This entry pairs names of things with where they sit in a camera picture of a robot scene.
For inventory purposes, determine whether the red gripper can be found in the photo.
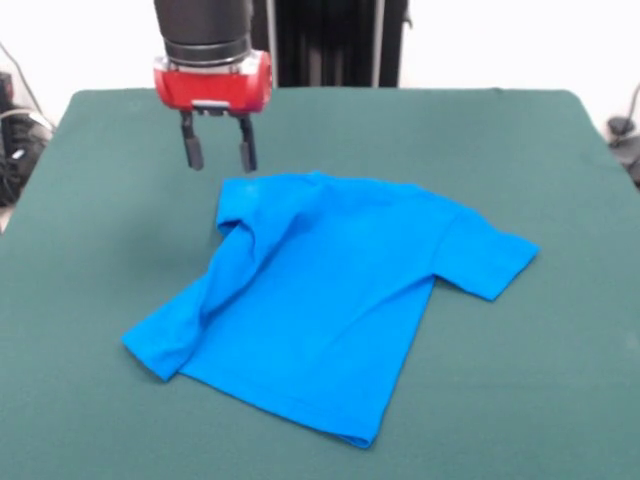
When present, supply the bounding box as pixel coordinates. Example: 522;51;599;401
151;49;275;174

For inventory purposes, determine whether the thin black cable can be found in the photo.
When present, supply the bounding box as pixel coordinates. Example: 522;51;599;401
0;42;49;121

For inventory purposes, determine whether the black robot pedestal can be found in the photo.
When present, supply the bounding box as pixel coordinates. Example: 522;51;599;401
249;0;415;89

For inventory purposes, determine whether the blue GAME print t-shirt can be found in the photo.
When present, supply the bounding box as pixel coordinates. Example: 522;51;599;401
119;170;543;436

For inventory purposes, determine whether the dark green table cloth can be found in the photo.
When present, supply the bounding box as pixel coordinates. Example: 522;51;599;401
0;87;640;480

